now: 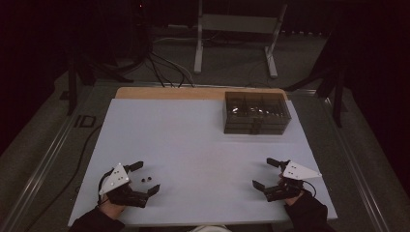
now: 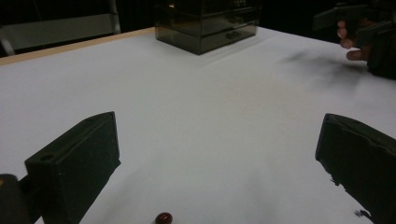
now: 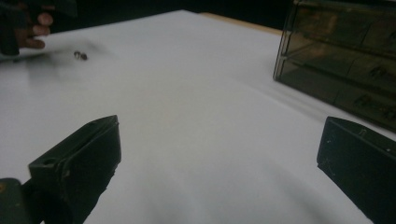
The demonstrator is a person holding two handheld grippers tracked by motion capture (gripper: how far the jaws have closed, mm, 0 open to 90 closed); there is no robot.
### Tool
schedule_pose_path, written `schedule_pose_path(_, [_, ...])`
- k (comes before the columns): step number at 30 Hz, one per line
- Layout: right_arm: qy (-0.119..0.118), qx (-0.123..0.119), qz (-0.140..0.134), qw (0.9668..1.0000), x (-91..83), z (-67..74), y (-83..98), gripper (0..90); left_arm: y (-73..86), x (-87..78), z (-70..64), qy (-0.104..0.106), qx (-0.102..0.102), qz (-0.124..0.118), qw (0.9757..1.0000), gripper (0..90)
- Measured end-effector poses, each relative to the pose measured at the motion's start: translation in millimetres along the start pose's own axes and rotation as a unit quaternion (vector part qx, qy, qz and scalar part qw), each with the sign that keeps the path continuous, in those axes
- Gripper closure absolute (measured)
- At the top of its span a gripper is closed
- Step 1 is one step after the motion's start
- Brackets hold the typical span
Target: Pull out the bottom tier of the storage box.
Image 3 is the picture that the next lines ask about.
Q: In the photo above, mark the small metal bolt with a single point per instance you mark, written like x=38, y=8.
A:
x=80, y=55

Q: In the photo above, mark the smoky transparent drawer cabinet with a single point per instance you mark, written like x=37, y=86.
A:
x=336, y=46

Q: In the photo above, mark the white table mat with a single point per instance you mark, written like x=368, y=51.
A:
x=202, y=93

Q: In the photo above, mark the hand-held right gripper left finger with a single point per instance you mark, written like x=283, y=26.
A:
x=81, y=168

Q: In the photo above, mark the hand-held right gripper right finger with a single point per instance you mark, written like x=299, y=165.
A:
x=364, y=168

